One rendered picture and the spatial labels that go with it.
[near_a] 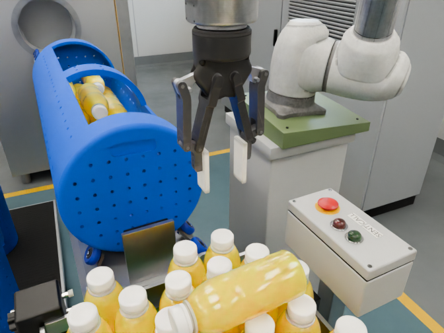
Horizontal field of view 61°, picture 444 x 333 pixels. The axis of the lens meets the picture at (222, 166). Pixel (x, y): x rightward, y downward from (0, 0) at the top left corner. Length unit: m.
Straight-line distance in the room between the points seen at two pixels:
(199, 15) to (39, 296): 0.51
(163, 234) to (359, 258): 0.35
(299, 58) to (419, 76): 1.26
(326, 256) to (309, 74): 0.64
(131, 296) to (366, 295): 0.34
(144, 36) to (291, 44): 4.95
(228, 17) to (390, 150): 2.03
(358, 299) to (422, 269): 1.75
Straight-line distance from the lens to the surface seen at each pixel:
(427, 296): 2.24
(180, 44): 6.18
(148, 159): 0.71
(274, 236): 1.33
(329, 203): 0.69
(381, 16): 1.07
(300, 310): 0.55
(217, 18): 0.45
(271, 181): 1.18
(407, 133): 2.46
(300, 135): 1.12
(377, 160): 2.38
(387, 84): 1.14
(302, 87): 1.18
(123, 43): 2.11
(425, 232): 2.66
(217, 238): 0.64
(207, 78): 0.49
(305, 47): 1.15
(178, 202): 0.79
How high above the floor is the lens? 1.49
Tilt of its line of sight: 29 degrees down
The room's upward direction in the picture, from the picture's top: straight up
